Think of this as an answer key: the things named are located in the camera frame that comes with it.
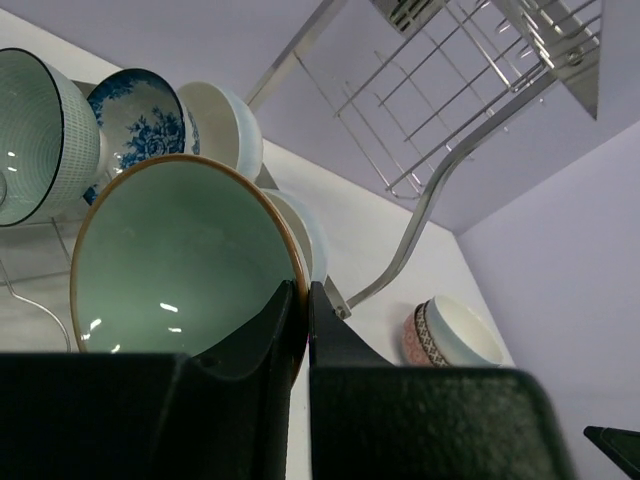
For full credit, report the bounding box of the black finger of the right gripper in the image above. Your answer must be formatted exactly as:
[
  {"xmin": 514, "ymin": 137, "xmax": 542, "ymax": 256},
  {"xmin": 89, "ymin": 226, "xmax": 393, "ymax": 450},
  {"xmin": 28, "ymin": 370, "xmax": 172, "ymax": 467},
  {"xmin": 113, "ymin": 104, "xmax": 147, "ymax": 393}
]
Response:
[{"xmin": 583, "ymin": 426, "xmax": 640, "ymax": 478}]

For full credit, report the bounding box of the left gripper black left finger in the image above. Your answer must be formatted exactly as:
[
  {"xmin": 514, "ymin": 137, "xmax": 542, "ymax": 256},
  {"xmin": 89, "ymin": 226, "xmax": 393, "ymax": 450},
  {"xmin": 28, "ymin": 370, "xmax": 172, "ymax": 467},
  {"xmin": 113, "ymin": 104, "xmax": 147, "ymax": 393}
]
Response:
[{"xmin": 1, "ymin": 281, "xmax": 304, "ymax": 479}]

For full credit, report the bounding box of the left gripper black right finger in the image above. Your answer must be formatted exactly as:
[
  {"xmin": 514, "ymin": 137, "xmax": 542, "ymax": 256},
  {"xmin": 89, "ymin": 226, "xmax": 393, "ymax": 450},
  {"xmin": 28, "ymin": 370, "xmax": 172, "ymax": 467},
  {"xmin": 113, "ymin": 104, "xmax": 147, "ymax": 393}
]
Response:
[{"xmin": 309, "ymin": 283, "xmax": 575, "ymax": 479}]

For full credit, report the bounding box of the white bowl brown pattern stack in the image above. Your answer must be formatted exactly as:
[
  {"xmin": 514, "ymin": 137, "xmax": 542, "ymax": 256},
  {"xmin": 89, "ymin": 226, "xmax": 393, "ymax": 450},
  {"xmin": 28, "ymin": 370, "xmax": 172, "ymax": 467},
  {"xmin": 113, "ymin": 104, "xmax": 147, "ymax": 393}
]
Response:
[{"xmin": 425, "ymin": 295, "xmax": 505, "ymax": 367}]

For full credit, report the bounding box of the mint bowl gold rim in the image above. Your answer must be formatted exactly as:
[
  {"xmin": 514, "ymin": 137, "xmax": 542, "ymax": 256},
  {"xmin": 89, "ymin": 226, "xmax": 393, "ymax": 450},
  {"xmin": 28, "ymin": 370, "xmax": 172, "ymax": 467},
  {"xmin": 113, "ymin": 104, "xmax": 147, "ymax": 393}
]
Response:
[{"xmin": 70, "ymin": 154, "xmax": 310, "ymax": 356}]

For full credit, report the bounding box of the white bowl orange stack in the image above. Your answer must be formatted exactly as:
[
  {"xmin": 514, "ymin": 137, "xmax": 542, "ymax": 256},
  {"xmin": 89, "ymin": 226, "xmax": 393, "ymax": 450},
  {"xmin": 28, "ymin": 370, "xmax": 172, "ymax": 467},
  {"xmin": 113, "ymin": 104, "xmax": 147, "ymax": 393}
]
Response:
[{"xmin": 262, "ymin": 189, "xmax": 329, "ymax": 284}]

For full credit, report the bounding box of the pale green bowl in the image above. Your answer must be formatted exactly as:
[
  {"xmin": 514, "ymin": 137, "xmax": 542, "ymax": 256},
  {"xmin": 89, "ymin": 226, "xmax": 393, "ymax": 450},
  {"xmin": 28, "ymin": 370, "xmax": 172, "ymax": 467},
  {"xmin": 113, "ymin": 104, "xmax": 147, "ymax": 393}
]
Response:
[{"xmin": 1, "ymin": 47, "xmax": 100, "ymax": 227}]

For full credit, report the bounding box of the blue floral bowl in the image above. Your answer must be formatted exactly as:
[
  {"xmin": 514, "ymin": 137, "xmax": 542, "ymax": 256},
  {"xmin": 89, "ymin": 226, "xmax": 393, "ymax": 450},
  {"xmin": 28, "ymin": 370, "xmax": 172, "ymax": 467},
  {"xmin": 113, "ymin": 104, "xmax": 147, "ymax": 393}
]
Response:
[{"xmin": 83, "ymin": 68, "xmax": 201, "ymax": 205}]

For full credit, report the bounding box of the white bowl dark band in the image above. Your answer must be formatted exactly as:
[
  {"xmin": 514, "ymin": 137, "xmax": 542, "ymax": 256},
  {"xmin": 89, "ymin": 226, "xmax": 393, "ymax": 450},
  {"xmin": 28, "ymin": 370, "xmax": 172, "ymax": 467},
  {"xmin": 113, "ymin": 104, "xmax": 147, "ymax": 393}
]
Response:
[{"xmin": 177, "ymin": 81, "xmax": 263, "ymax": 182}]

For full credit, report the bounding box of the stainless steel dish rack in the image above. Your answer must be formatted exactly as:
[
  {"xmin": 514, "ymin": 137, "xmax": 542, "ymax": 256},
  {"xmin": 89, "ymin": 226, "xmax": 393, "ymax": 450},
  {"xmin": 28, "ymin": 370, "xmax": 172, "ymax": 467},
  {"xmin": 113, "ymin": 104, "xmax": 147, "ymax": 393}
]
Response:
[{"xmin": 0, "ymin": 0, "xmax": 606, "ymax": 351}]

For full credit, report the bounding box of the brown lattice pattern bowl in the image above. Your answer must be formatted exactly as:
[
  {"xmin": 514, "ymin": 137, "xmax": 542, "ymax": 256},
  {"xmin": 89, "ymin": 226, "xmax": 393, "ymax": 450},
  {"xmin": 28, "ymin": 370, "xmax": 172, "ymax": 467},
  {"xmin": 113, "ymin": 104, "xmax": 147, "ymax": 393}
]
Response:
[{"xmin": 413, "ymin": 302, "xmax": 450, "ymax": 367}]

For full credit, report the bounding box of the perforated steel cutlery holder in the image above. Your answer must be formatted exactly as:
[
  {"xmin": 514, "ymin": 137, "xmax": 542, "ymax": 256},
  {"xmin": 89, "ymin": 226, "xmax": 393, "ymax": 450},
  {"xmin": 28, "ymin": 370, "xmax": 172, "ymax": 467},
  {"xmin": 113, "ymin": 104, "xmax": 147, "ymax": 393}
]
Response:
[{"xmin": 371, "ymin": 0, "xmax": 445, "ymax": 38}]

